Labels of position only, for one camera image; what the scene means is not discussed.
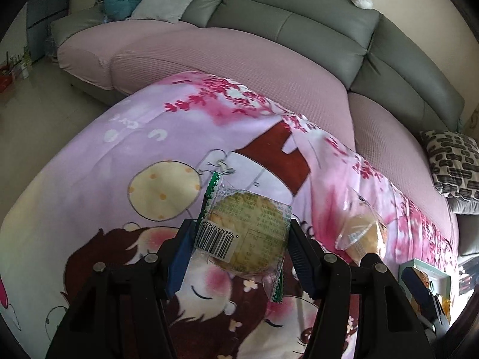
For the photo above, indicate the yellow snack packet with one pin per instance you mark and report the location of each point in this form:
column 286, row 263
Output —
column 446, row 304

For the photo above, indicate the pink printed blanket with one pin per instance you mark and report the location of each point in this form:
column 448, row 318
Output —
column 93, row 149

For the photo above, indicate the blue cloth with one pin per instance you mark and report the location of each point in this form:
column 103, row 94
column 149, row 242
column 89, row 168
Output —
column 114, row 3

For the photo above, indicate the grey sofa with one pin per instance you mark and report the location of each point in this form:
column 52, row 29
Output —
column 299, row 26

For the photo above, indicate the clear bread bun packet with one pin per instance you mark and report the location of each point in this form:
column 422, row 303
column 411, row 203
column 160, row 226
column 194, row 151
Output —
column 363, row 228

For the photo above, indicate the teal cardboard box lid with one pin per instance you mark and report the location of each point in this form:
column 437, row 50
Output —
column 438, row 276

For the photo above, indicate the black and white patterned pillow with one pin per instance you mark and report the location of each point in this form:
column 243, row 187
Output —
column 452, row 164

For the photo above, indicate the grey blue cabinet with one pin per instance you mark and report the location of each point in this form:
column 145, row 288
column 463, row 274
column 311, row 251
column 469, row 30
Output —
column 45, row 15

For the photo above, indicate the red plastic item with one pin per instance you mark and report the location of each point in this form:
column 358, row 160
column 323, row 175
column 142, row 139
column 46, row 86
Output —
column 5, row 78

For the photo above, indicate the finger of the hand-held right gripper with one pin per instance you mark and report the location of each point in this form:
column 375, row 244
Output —
column 369, row 258
column 415, row 286

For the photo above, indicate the pink sofa cover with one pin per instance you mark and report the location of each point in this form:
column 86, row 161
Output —
column 224, row 60

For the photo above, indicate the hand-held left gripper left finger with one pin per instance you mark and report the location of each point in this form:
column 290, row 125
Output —
column 179, row 261

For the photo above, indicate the round cracker clear packet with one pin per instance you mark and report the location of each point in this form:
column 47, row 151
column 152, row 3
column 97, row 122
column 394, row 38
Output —
column 250, row 232

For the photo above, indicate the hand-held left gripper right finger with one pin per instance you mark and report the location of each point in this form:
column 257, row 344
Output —
column 305, row 265

